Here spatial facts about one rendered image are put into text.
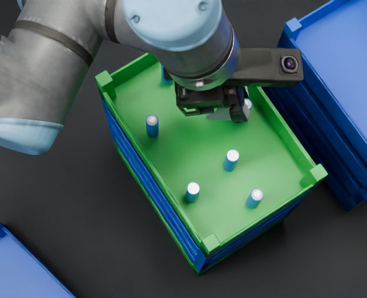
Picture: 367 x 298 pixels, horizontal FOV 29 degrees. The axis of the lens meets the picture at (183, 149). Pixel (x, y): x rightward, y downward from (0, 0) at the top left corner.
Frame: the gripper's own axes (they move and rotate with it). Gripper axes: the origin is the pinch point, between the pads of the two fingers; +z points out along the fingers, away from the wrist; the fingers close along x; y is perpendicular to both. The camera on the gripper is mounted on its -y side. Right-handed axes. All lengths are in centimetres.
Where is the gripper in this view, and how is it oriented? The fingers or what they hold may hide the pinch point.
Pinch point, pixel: (246, 104)
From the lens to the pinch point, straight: 102.6
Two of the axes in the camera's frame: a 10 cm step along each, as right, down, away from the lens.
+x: 0.5, 9.7, -2.6
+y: -9.7, 1.1, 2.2
